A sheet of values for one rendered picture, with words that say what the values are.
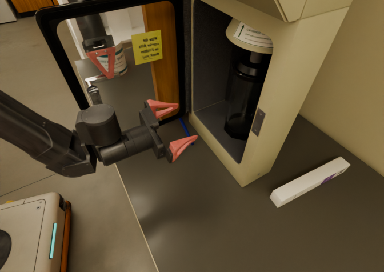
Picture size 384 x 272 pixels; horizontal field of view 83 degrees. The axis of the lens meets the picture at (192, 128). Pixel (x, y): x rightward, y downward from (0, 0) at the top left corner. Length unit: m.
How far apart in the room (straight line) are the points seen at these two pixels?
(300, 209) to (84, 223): 1.43
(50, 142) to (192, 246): 0.39
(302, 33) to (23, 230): 1.55
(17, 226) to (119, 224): 0.56
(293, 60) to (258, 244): 0.44
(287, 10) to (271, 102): 0.17
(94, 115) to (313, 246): 0.58
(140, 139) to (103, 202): 1.36
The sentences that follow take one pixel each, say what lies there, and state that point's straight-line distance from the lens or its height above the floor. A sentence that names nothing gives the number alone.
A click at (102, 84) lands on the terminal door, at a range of 0.59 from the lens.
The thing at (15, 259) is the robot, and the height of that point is 0.28.
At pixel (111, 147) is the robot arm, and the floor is 1.19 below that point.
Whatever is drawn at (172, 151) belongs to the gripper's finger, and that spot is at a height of 1.16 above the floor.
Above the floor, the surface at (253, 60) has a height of 1.26.
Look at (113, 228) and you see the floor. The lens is 1.69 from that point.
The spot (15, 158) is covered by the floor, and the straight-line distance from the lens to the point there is 2.40.
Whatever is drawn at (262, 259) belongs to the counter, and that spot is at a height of 0.94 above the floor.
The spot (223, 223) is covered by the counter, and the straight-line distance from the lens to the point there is 0.63.
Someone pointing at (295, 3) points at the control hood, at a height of 1.43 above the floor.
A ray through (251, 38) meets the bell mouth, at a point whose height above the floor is 1.34.
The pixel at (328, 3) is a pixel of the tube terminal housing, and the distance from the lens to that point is 0.40.
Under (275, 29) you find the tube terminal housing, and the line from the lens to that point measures 0.39.
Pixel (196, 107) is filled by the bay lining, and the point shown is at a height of 1.03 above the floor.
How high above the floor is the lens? 1.52
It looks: 47 degrees down
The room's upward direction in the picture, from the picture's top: straight up
